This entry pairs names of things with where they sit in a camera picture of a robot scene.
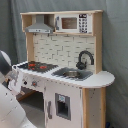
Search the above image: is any white toy microwave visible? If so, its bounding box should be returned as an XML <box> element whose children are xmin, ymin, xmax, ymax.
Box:
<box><xmin>55</xmin><ymin>14</ymin><xmax>93</xmax><ymax>34</ymax></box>

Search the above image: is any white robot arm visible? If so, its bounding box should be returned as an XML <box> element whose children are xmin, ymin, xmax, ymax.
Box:
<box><xmin>0</xmin><ymin>50</ymin><xmax>37</xmax><ymax>128</ymax></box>

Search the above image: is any black toy faucet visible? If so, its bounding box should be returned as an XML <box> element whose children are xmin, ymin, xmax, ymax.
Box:
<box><xmin>76</xmin><ymin>50</ymin><xmax>94</xmax><ymax>70</ymax></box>

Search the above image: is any grey backdrop curtain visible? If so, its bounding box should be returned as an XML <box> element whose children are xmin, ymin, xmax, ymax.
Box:
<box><xmin>0</xmin><ymin>0</ymin><xmax>128</xmax><ymax>128</ymax></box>

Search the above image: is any wooden toy kitchen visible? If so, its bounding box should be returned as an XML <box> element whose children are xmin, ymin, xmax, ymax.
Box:
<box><xmin>16</xmin><ymin>10</ymin><xmax>114</xmax><ymax>128</ymax></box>

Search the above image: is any right oven knob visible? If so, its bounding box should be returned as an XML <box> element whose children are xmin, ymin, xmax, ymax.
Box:
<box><xmin>32</xmin><ymin>81</ymin><xmax>37</xmax><ymax>87</ymax></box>

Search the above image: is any grey range hood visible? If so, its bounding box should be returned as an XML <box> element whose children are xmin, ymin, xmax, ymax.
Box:
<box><xmin>25</xmin><ymin>15</ymin><xmax>53</xmax><ymax>34</ymax></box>

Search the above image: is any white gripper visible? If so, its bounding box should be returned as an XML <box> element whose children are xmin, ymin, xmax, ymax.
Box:
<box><xmin>6</xmin><ymin>65</ymin><xmax>23</xmax><ymax>94</ymax></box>

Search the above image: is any grey toy sink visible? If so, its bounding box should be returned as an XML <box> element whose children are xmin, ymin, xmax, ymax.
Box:
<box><xmin>52</xmin><ymin>67</ymin><xmax>92</xmax><ymax>81</ymax></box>

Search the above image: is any black toy stovetop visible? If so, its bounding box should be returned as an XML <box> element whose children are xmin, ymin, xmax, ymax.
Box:
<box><xmin>19</xmin><ymin>61</ymin><xmax>56</xmax><ymax>73</ymax></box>

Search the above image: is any grey ice dispenser panel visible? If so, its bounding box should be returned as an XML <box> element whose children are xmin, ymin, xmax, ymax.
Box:
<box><xmin>55</xmin><ymin>93</ymin><xmax>71</xmax><ymax>120</ymax></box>

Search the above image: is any grey cupboard door handle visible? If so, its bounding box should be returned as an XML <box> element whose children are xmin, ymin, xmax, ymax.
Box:
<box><xmin>47</xmin><ymin>101</ymin><xmax>52</xmax><ymax>119</ymax></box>

